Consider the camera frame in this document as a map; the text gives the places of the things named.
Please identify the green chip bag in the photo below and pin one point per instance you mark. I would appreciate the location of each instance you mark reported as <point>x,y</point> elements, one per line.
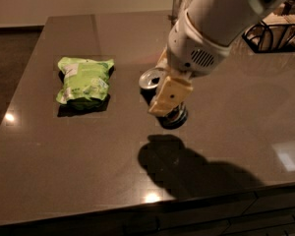
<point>85,83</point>

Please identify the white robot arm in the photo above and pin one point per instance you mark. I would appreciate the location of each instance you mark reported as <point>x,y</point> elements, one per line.
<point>237,14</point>

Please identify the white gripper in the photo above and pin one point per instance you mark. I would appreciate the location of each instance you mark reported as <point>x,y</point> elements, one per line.
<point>187,51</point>

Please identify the blue pepsi can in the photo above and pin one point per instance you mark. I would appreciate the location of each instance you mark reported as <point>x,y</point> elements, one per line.
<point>165,97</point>

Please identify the black wire basket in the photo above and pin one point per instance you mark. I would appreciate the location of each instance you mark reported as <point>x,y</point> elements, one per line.
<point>275,33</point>

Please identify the clear glass jar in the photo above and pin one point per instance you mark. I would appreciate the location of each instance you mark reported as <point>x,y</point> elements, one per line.
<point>182,0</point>

